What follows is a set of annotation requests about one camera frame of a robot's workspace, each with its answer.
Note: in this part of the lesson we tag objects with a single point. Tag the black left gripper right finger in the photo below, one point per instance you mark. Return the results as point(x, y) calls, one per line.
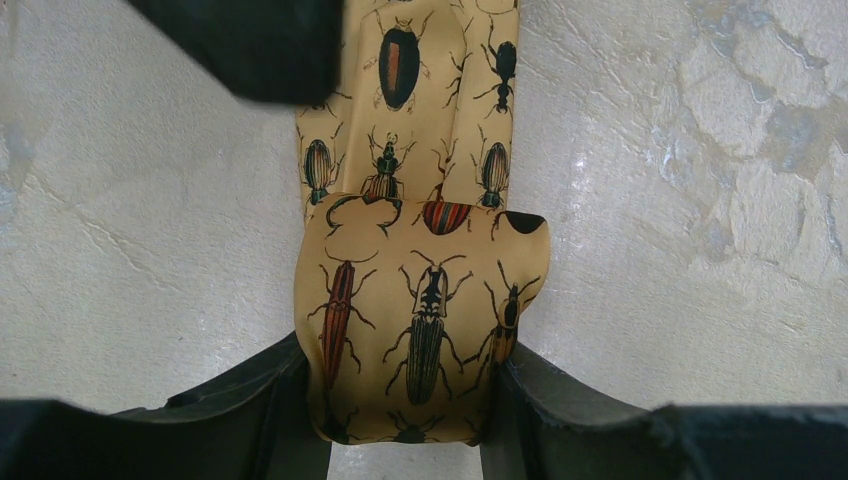
point(549, 425)

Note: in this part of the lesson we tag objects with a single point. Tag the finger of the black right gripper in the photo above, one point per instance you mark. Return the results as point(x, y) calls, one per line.
point(280, 52)

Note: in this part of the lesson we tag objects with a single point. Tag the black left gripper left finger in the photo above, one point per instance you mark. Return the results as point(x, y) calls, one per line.
point(250, 422)

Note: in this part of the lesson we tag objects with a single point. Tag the cream insect print tie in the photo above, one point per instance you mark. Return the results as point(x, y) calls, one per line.
point(413, 273)

